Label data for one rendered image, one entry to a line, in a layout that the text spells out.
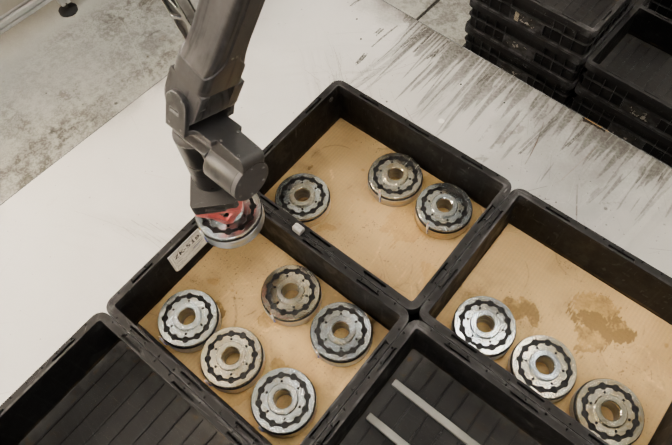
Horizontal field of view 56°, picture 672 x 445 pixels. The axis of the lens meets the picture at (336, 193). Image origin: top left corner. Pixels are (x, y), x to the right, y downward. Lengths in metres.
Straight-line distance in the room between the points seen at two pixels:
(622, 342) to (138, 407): 0.80
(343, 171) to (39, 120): 1.64
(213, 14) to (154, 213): 0.80
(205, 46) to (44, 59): 2.19
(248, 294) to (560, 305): 0.54
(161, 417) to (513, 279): 0.64
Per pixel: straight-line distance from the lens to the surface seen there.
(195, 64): 0.72
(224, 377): 1.08
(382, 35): 1.65
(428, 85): 1.55
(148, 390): 1.14
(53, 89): 2.75
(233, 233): 0.96
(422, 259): 1.16
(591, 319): 1.18
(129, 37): 2.81
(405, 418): 1.08
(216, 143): 0.78
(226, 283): 1.17
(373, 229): 1.18
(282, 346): 1.11
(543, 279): 1.18
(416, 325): 1.01
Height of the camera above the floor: 1.88
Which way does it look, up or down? 59 degrees down
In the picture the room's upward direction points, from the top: 5 degrees counter-clockwise
